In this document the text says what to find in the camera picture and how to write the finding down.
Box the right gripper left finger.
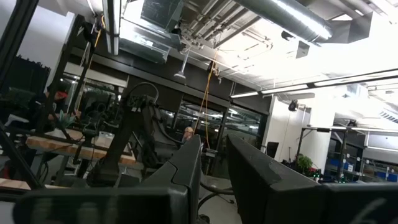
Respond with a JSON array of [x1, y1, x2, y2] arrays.
[[141, 134, 203, 224]]

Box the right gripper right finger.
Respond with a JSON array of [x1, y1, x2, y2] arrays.
[[226, 134, 325, 224]]

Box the person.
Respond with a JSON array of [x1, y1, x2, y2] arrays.
[[27, 86, 78, 134], [182, 126, 195, 142]]

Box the black computer monitor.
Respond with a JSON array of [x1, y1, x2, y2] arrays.
[[266, 141, 280, 159]]

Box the small green potted plant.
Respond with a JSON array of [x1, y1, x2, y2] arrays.
[[295, 154, 315, 175]]

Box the grey pendant lamp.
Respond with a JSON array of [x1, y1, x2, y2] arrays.
[[173, 49, 191, 82]]

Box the background wooden workbench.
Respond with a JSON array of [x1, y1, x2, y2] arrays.
[[26, 127, 137, 167]]

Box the background green succulent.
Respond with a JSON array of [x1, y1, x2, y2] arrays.
[[57, 110, 77, 130]]

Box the yellow hanging cable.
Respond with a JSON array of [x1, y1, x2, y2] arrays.
[[192, 51, 218, 150]]

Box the background black rig frame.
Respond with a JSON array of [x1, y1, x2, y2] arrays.
[[295, 124, 398, 184]]

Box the rectangular metal ceiling duct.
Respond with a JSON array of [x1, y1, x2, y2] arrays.
[[119, 0, 184, 65]]

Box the silver round ceiling duct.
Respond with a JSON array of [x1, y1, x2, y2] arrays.
[[234, 0, 333, 43]]

